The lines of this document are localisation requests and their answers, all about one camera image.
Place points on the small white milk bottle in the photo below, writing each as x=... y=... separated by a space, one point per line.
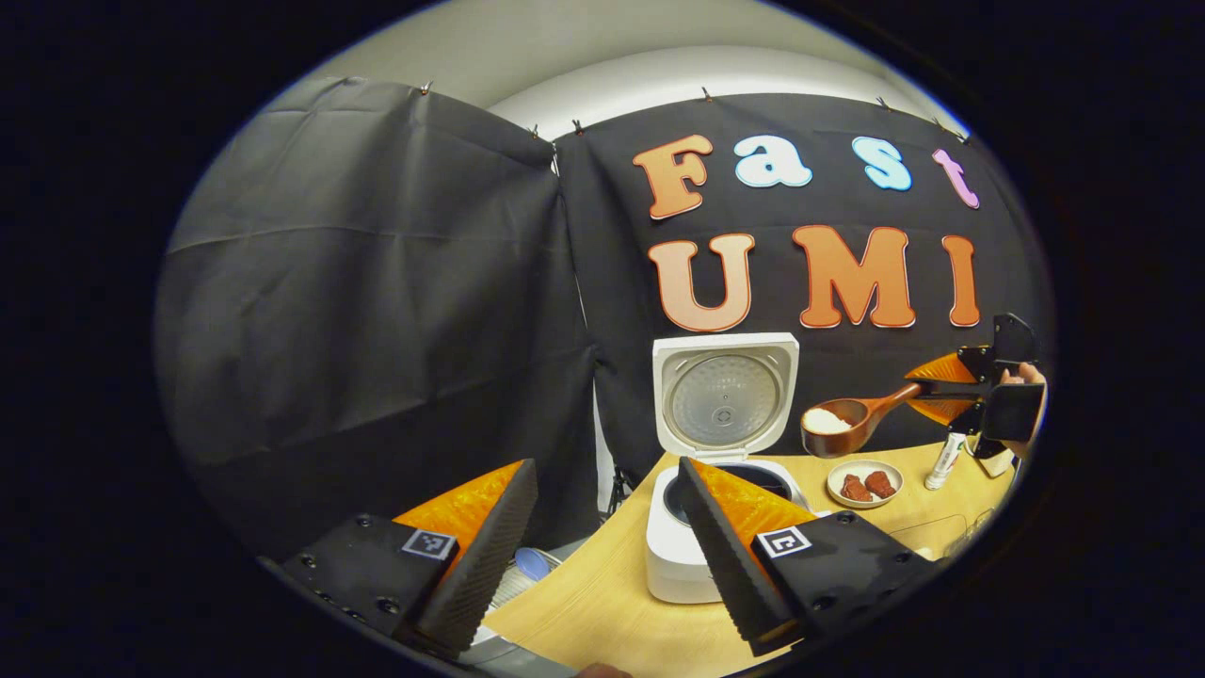
x=944 y=466

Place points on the clear box of rice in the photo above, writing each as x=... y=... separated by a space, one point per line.
x=932 y=537

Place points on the brown wooden spoon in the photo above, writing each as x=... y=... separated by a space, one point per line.
x=847 y=441

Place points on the white rice portion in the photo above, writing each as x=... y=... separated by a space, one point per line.
x=827 y=421

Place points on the red meat piece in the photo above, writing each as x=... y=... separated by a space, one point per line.
x=856 y=488
x=880 y=484

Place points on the black tripod stand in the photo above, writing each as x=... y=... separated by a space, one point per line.
x=618 y=490

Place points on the white rice cooker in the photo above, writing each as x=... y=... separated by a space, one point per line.
x=725 y=395

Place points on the blue round lid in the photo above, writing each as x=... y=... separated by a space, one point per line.
x=532 y=563

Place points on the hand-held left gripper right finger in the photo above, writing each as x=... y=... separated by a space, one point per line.
x=725 y=565

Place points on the white round plate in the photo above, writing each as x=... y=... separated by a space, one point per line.
x=838 y=490

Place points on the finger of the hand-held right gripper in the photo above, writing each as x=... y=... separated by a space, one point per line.
x=965 y=419
x=974 y=365

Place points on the black backdrop cloth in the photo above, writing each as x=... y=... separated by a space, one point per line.
x=377 y=282

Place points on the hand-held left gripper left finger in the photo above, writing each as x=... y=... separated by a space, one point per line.
x=490 y=556

